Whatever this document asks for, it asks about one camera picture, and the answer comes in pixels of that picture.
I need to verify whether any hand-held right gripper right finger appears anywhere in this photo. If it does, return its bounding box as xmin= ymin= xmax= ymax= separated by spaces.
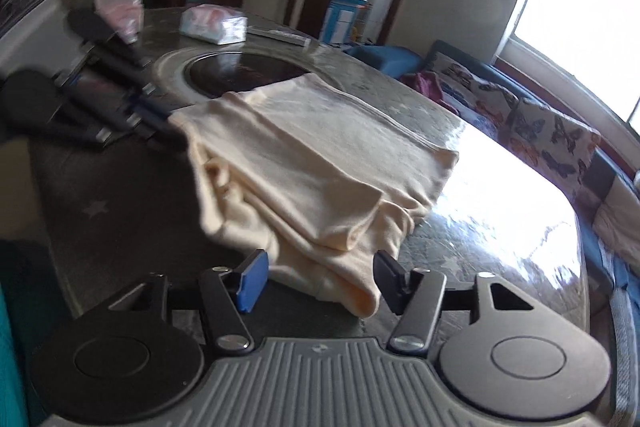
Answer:
xmin=372 ymin=251 xmax=531 ymax=355

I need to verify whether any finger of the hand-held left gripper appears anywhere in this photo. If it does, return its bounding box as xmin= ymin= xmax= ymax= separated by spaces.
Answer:
xmin=107 ymin=44 xmax=173 ymax=122
xmin=55 ymin=104 xmax=190 ymax=154

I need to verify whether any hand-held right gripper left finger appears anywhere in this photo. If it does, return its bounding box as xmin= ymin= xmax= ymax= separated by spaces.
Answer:
xmin=107 ymin=249 xmax=271 ymax=355

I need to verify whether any cream long-sleeved shirt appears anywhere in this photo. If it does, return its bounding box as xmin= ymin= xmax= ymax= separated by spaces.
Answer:
xmin=167 ymin=73 xmax=461 ymax=319

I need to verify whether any pale patterned chair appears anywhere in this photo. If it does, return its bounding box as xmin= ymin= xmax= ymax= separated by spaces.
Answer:
xmin=0 ymin=0 xmax=81 ymax=72

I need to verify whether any pink tissue pack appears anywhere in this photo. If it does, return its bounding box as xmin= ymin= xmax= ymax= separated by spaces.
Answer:
xmin=94 ymin=0 xmax=146 ymax=45

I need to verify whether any round black induction cooktop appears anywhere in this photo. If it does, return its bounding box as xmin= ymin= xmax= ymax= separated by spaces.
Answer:
xmin=182 ymin=51 xmax=321 ymax=100

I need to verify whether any white blue tissue pack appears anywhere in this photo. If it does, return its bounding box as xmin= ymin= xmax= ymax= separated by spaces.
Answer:
xmin=179 ymin=4 xmax=248 ymax=45

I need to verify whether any grey remote control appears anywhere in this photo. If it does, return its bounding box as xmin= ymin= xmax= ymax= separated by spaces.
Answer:
xmin=247 ymin=26 xmax=308 ymax=48

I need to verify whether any pink cloth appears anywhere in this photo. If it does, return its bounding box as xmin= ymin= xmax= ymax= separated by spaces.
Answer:
xmin=400 ymin=69 xmax=458 ymax=108

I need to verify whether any long butterfly print pillow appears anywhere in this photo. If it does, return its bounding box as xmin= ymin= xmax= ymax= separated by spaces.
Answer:
xmin=435 ymin=59 xmax=521 ymax=122

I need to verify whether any blue white cabinet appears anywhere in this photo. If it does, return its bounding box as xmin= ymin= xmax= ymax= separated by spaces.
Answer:
xmin=320 ymin=0 xmax=368 ymax=45

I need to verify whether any square butterfly print pillow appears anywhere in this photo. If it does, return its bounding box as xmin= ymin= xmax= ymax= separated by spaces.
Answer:
xmin=505 ymin=97 xmax=603 ymax=202

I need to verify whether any blue corner sofa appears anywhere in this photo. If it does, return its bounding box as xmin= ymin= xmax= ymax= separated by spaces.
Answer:
xmin=345 ymin=39 xmax=640 ymax=427

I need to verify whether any grey pillow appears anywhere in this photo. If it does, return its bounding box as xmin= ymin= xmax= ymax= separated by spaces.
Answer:
xmin=592 ymin=177 xmax=640 ymax=258

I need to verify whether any person's teal clothing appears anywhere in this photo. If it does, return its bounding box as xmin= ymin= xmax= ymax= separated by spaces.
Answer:
xmin=0 ymin=239 xmax=31 ymax=427

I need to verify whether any window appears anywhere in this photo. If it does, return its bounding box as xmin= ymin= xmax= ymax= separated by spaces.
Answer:
xmin=495 ymin=0 xmax=640 ymax=132

